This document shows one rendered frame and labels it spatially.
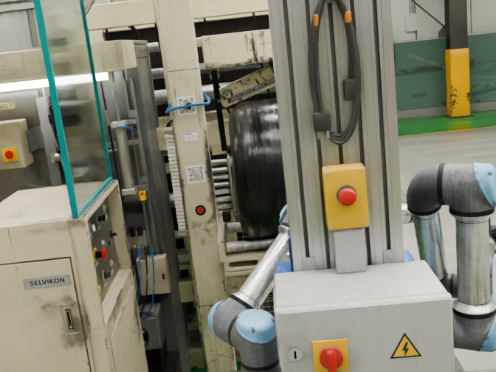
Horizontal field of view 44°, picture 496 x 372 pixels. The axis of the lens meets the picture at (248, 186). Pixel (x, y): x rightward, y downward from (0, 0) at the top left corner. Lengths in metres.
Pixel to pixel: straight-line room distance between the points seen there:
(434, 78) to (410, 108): 0.68
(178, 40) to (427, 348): 1.69
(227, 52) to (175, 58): 0.33
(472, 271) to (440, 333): 0.54
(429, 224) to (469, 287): 0.20
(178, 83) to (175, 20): 0.25
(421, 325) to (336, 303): 0.17
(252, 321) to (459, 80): 10.07
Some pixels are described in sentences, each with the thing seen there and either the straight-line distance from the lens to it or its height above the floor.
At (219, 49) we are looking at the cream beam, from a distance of 2.81.
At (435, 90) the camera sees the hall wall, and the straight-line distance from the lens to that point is 12.10.
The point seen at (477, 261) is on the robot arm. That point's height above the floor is 1.10.
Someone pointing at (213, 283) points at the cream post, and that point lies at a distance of 2.75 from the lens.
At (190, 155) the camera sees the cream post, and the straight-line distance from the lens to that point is 2.60.
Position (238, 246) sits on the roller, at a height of 0.90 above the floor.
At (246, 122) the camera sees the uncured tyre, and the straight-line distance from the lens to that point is 2.47.
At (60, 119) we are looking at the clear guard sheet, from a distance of 1.92.
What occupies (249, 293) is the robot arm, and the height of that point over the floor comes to 0.97.
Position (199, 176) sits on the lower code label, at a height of 1.21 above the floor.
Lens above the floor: 1.74
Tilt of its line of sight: 13 degrees down
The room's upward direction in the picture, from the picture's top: 6 degrees counter-clockwise
